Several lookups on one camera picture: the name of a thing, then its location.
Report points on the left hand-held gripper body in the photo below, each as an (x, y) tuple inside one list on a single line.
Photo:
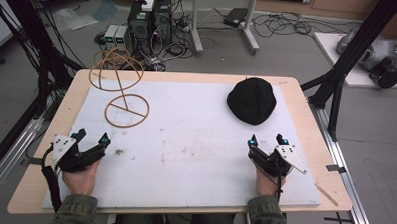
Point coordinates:
[(68, 154)]

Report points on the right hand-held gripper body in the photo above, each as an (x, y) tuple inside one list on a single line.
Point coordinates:
[(278, 160)]

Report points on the person's right hand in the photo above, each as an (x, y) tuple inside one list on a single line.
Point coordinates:
[(265, 184)]

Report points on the person's left hand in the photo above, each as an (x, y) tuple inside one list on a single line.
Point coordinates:
[(80, 179)]

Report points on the black tape strip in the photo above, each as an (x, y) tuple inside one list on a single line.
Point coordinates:
[(31, 161), (336, 168)]

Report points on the black hat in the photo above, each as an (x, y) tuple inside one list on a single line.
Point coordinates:
[(252, 100)]

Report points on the thin wooden stick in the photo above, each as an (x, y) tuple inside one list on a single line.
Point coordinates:
[(327, 195)]

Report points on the white foam mat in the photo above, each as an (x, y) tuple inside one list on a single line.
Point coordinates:
[(191, 151)]

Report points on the black tape cross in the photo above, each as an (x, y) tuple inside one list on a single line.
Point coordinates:
[(339, 220)]

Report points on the white floor board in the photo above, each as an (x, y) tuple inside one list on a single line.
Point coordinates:
[(354, 77)]

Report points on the grey box green display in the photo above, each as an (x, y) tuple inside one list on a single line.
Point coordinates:
[(121, 35), (110, 35)]

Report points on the grey metal stand leg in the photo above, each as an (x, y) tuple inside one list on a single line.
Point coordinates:
[(196, 28), (251, 30)]

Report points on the clear plastic sheet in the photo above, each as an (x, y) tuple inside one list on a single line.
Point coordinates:
[(74, 19)]

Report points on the black computer tower green label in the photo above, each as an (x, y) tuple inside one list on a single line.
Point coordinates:
[(140, 26)]

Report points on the black device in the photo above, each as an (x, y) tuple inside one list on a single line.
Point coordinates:
[(386, 73)]

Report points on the black flat box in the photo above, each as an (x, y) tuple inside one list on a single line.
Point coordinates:
[(236, 17)]

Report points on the grey rounded shell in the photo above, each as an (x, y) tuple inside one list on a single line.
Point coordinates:
[(378, 51)]

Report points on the white box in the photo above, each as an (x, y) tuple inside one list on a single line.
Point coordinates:
[(148, 3)]

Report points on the aluminium rail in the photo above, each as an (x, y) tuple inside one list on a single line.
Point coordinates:
[(341, 163), (15, 152)]

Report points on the black metal frame post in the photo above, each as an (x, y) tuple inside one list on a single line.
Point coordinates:
[(32, 29), (350, 55)]

